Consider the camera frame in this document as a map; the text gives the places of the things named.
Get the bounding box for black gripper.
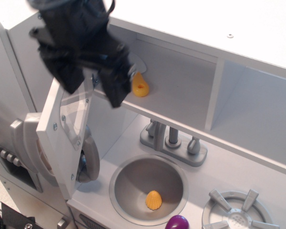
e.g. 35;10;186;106
30;4;132;108

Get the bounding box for white toy microwave door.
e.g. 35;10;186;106
36;69;95;200

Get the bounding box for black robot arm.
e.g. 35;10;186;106
29;0;134;108

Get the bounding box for yellow toy food in microwave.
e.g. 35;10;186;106
132;72;149;97

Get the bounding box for grey toy faucet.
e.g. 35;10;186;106
140;120;208;167

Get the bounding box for grey toy telephone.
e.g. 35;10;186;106
76;126;100;183

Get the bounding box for grey round sink bowl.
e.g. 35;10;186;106
109;155;189;226

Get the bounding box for grey ice dispenser panel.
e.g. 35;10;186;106
0;146;42;193

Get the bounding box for white toy kitchen cabinet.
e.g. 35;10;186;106
0;0;286;229

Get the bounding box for yellow toy corn piece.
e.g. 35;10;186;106
145;190;163;210

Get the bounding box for purple toy eggplant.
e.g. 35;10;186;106
165;215;189;229

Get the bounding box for grey toy stove burner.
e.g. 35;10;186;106
202;189;280;229

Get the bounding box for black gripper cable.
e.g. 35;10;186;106
106;0;116;14

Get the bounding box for grey fridge door handle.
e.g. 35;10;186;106
10;119;26;161

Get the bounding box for black robot base with cable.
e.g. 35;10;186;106
0;202;39;229

